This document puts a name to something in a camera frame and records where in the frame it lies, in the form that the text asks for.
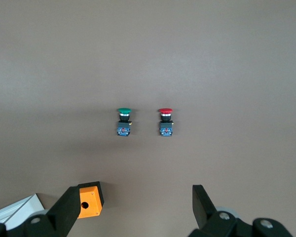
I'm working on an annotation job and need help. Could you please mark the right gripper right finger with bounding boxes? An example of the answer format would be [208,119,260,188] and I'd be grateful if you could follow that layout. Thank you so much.
[188,184,296,237]

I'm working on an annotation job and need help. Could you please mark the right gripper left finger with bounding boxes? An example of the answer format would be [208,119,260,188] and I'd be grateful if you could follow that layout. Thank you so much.
[0,185,81,237]

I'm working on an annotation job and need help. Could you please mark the red mushroom push button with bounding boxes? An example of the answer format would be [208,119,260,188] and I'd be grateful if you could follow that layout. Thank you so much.
[158,107,175,138]

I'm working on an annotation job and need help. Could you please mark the green mushroom push button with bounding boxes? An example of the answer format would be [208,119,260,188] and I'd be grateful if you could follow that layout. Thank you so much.
[116,107,133,138]

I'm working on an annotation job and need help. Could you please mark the orange button enclosure box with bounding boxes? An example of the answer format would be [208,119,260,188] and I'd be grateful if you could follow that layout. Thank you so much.
[76,181,105,220]

